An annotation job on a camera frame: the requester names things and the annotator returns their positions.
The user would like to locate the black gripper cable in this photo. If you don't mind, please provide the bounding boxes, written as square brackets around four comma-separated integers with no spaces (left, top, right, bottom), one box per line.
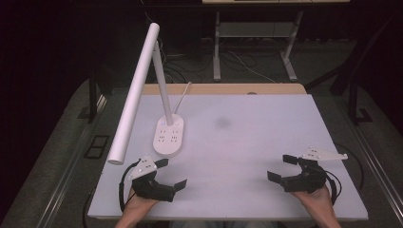
[118,160,141,213]
[324,170,343,206]

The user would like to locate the thin black cable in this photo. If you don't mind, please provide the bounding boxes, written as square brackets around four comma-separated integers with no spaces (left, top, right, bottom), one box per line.
[335,142,366,192]

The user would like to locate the black floor cables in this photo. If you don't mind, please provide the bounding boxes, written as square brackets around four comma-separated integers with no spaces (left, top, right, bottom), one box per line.
[158,37,217,84]

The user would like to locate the aluminium floor rail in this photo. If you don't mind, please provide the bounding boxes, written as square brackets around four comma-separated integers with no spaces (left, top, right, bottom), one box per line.
[336,94,403,219]
[35,94,108,228]

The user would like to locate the white floor cable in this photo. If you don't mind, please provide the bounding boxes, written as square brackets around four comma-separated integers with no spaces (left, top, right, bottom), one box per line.
[227,50,278,85]

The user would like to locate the black slanted metal stand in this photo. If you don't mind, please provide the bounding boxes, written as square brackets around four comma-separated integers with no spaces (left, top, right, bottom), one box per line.
[304,12,403,125]

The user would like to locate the white desk lamp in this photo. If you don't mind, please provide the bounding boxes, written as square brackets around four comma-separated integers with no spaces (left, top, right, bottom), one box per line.
[106,22,185,166]

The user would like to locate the black floor frame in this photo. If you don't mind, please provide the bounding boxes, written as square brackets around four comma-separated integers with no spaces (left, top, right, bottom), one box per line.
[83,134,110,160]

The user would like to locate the white lamp power cable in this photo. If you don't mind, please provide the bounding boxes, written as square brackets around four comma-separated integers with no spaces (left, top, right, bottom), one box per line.
[172,81,193,116]

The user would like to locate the person's right hand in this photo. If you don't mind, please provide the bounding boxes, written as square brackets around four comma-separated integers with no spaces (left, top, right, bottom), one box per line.
[290,183,335,219]

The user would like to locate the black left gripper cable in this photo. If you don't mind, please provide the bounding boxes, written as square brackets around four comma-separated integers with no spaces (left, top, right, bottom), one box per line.
[118,160,141,213]

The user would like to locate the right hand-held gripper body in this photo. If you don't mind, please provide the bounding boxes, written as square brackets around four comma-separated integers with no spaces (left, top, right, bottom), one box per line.
[280,146,349,195]

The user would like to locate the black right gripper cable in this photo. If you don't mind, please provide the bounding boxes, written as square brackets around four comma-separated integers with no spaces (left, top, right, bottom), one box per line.
[324,170,343,206]

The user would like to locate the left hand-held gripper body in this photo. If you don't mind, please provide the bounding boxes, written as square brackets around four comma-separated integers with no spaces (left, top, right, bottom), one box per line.
[127,154,177,203]

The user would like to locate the person's left hand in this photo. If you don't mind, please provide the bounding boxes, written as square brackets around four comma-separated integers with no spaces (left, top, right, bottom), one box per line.
[121,187,160,220]

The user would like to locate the white table mat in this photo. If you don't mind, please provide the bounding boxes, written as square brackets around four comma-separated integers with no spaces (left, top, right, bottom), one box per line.
[87,93,370,221]

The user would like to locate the grey metal desk frame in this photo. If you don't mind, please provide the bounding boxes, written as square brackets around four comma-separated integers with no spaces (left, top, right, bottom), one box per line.
[212,10,304,83]

